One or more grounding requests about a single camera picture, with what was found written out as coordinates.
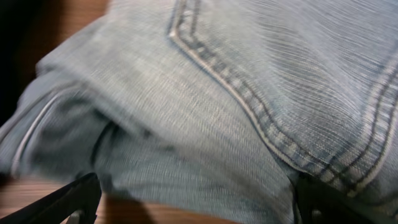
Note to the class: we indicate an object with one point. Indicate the black folded garment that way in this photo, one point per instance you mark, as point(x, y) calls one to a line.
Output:
point(16, 18)

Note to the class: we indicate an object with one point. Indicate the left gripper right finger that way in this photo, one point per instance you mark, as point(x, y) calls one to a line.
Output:
point(319, 203)

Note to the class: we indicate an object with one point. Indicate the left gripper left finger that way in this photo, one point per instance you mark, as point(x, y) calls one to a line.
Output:
point(76, 202)

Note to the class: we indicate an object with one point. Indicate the light blue denim shorts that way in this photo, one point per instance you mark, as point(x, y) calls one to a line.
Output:
point(219, 107)

